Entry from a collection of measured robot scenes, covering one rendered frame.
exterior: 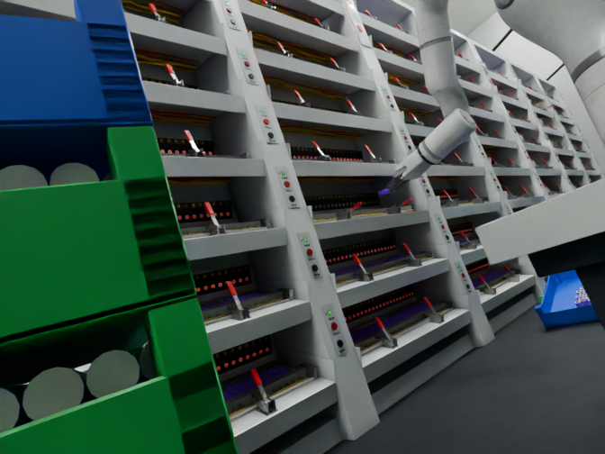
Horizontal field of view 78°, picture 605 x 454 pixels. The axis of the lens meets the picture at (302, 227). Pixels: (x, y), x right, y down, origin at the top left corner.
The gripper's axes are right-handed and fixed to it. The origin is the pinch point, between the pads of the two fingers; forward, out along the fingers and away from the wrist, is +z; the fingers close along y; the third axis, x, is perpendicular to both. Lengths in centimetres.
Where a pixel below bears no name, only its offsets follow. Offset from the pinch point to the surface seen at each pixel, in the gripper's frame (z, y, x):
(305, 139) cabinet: 14.9, 11.1, -34.9
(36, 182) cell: -47, 109, 34
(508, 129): -3, -159, -40
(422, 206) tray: 5.4, -18.6, 6.6
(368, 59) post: -10, -21, -58
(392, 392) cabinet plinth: 18, 30, 56
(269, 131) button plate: -2.5, 46.4, -18.2
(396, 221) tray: 5.4, 2.6, 11.1
